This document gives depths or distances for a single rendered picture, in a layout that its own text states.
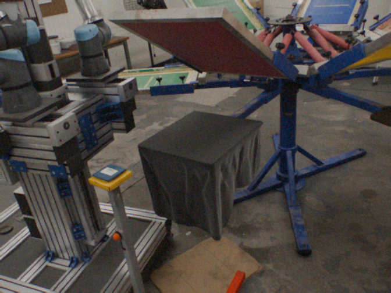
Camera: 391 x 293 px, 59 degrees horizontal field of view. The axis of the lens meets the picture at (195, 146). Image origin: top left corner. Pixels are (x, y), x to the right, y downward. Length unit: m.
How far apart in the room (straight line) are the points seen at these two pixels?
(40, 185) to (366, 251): 1.97
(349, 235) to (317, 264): 0.36
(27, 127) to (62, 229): 0.79
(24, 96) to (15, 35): 0.34
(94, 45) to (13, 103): 0.54
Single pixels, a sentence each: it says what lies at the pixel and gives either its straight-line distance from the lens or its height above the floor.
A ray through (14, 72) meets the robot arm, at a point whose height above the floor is 1.41.
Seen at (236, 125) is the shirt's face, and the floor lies 0.95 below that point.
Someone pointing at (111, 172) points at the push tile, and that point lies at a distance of 1.49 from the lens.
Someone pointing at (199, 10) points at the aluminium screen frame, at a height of 1.55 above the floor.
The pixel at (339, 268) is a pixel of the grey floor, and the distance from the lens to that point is 2.37.
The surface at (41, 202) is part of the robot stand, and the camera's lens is 2.10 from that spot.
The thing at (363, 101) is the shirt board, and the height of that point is 0.92.
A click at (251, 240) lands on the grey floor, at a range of 2.49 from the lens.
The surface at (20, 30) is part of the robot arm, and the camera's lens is 1.25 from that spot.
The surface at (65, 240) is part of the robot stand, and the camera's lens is 2.18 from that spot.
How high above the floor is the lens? 1.68
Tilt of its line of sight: 27 degrees down
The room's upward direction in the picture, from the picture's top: 7 degrees counter-clockwise
